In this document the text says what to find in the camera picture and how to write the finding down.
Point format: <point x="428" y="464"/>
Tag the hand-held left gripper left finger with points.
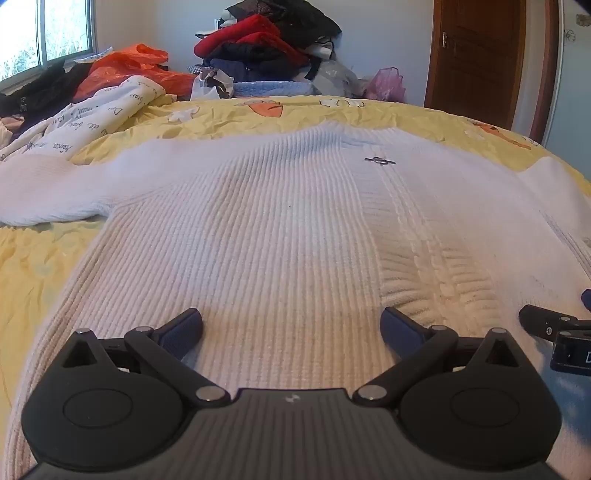
<point x="187" y="327"/>

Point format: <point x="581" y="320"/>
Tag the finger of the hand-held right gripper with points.
<point x="538" y="319"/>
<point x="586" y="299"/>

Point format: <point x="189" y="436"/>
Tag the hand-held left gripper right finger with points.
<point x="397" y="328"/>

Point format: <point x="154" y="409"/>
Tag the white knit sweater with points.
<point x="277" y="230"/>

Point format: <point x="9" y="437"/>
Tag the yellow printed bed sheet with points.
<point x="37" y="258"/>

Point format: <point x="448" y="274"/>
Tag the white wardrobe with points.
<point x="575" y="92"/>

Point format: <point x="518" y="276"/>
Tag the white cloth with script print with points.
<point x="92" y="110"/>

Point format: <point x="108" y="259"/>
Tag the pink plastic bag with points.
<point x="385" y="85"/>

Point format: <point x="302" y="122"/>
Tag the white and brown cloth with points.
<point x="210" y="83"/>

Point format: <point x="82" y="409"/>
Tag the brown wooden door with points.
<point x="475" y="69"/>

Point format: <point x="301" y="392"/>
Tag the light blue towel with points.
<point x="277" y="87"/>

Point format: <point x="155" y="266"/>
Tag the clear plastic bag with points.
<point x="334" y="76"/>

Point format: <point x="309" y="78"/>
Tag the orange plastic bag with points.
<point x="124" y="64"/>

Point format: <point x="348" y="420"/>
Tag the dark navy garment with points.
<point x="249" y="60"/>

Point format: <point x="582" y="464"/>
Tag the black cloth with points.
<point x="41" y="87"/>

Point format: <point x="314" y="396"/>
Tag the red garment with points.
<point x="244" y="27"/>

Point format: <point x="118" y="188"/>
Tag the black garment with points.
<point x="304" y="18"/>

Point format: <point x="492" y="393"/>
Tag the window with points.
<point x="23" y="27"/>

